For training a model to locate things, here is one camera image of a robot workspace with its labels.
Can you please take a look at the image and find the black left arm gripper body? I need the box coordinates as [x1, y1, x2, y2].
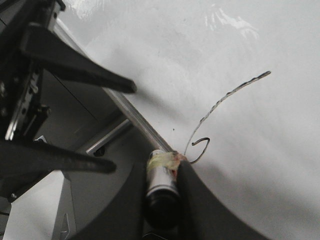
[0, 0, 66, 203]

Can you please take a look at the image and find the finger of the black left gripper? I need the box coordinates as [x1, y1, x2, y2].
[20, 23, 137, 94]
[0, 140, 117, 179]

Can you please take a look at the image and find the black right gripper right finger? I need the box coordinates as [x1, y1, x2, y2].
[177, 160, 266, 240]

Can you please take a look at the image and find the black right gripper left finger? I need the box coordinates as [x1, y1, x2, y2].
[71, 163, 146, 240]

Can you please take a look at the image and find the black white whiteboard marker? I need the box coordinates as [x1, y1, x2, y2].
[143, 148, 182, 230]

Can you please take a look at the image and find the silver metal rod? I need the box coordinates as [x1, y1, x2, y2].
[85, 119, 132, 155]

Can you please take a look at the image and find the red magnet with tape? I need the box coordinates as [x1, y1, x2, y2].
[146, 149, 187, 180]

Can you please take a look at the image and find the white whiteboard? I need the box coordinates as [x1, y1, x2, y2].
[58, 0, 320, 240]

